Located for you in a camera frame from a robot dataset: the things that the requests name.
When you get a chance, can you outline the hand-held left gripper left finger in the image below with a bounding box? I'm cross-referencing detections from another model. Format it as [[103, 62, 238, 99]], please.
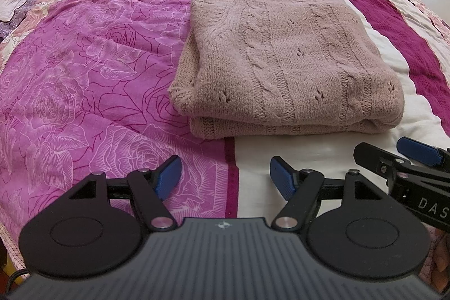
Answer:
[[68, 155, 183, 230]]

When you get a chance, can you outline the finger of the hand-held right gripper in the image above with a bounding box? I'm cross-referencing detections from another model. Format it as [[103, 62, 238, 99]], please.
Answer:
[[397, 137, 450, 168], [353, 143, 413, 179]]

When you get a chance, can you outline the magenta floral bedspread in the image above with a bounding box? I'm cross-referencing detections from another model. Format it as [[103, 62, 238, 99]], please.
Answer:
[[0, 0, 450, 272]]

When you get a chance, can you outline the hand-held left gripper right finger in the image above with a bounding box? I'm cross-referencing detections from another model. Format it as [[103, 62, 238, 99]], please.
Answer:
[[269, 157, 387, 232]]

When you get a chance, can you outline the black cable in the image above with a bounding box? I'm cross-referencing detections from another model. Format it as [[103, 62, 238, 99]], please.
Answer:
[[6, 270, 33, 292]]

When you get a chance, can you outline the pink knit sweater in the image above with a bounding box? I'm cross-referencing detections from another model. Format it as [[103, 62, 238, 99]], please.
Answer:
[[169, 0, 406, 139]]

